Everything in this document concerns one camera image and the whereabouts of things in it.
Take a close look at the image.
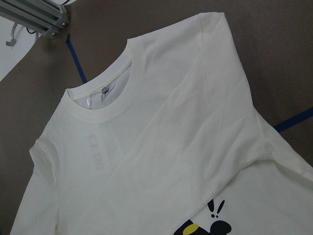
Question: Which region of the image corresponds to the aluminium frame post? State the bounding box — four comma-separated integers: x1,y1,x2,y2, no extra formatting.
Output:
0,0,70,39

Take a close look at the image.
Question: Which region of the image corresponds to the white long-sleeve printed shirt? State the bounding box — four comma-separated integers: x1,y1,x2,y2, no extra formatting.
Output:
11,12,313,235

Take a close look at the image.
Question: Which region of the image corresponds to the white plastic clip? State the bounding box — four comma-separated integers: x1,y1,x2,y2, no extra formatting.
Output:
5,23,18,47

